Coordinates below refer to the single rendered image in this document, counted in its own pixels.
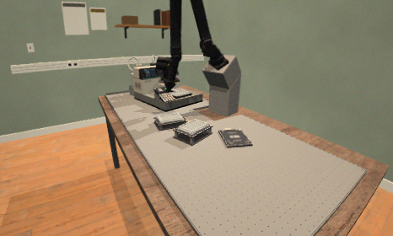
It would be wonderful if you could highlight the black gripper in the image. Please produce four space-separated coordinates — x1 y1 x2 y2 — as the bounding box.
161 71 180 93

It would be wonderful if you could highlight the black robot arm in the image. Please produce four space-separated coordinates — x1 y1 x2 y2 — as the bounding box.
156 0 229 79

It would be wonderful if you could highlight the white well plate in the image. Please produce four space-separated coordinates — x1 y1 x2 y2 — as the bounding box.
157 113 184 123
178 119 208 134
171 90 190 97

